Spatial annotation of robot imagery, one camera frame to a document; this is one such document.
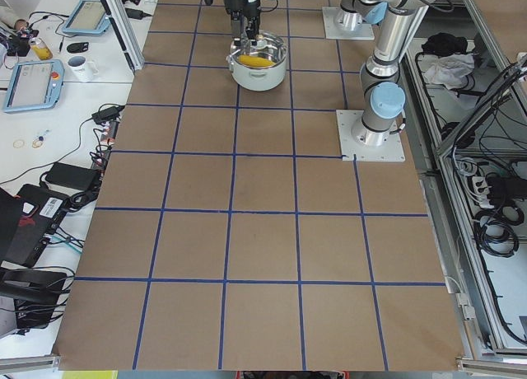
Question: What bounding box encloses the glass pot lid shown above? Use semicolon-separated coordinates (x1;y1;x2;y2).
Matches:
226;30;287;69

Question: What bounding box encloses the yellow corn cob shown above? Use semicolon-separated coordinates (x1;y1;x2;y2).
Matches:
237;54;275;68

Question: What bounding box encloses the pale green electric pot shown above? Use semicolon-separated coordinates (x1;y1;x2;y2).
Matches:
227;59;287;91

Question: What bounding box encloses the far teach pendant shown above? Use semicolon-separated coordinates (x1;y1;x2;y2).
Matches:
62;0;110;35

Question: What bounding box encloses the teach pendant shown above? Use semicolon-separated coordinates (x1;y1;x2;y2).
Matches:
2;59;64;113
62;0;110;35

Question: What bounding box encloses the black power adapter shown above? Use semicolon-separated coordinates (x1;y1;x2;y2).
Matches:
91;105;124;124

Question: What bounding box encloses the white mug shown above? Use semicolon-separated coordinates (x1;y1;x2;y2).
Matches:
68;56;99;82

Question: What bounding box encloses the black cloth bundle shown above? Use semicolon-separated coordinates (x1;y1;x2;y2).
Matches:
422;32;468;57

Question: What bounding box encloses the white crumpled cloth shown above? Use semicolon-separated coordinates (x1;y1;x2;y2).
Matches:
423;54;475;90

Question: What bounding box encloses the brown paper table mat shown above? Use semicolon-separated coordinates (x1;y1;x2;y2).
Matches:
55;0;464;372

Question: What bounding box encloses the near teach pendant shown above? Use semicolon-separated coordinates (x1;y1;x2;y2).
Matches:
2;59;64;113

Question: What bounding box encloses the black power brick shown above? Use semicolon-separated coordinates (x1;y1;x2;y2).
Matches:
45;162;100;191

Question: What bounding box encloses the black laptop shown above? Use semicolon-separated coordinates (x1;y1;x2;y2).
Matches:
5;184;69;268

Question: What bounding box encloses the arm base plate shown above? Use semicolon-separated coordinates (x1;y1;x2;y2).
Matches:
336;110;405;162
322;7;375;41

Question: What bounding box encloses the aluminium frame post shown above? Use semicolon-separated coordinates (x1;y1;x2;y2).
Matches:
100;0;144;73

